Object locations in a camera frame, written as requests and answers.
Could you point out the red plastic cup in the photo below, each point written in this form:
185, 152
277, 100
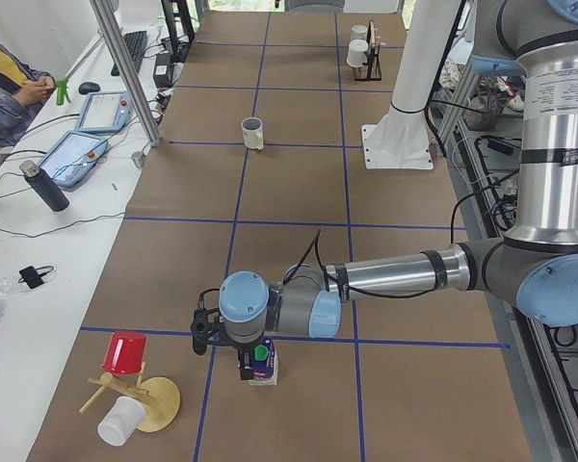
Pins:
125, 352

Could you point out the near teach pendant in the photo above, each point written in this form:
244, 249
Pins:
72, 158

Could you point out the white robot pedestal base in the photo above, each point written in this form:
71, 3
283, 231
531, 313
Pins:
401, 140

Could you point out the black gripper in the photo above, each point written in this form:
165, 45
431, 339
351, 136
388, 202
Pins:
241, 347

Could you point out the blue white milk carton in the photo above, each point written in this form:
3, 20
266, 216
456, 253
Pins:
265, 364

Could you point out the aluminium frame post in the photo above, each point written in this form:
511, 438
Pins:
109, 28

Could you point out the small black device with cable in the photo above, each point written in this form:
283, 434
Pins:
33, 277

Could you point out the black wire cup rack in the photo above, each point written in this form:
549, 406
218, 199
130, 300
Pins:
371, 70

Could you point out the green toy figure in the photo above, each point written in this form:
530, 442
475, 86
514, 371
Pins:
61, 90

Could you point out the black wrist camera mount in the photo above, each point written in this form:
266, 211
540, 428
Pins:
206, 325

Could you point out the white plastic cup on stand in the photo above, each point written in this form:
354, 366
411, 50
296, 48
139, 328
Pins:
121, 421

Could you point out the black power adapter box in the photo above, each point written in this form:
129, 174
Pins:
164, 69

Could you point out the white mug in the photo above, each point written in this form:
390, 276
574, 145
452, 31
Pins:
252, 130

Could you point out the black keyboard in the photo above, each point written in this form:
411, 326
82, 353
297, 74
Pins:
136, 43

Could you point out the far teach pendant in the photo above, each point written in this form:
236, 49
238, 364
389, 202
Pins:
105, 112

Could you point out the black water bottle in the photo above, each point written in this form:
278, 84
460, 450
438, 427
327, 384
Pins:
44, 186

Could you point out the teach pendant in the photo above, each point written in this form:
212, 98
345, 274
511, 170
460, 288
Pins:
105, 112
72, 158

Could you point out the black computer mouse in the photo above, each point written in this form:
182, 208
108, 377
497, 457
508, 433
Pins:
88, 87

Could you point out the seated person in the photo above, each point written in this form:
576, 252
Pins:
23, 93

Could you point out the wooden cup tree stand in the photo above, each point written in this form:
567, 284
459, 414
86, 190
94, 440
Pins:
159, 396

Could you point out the white cup in rack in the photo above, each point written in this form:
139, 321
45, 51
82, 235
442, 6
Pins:
359, 31
357, 51

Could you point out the white cup right in rack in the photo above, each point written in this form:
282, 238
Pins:
357, 51

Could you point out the white cup left in rack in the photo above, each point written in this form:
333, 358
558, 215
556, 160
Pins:
359, 31

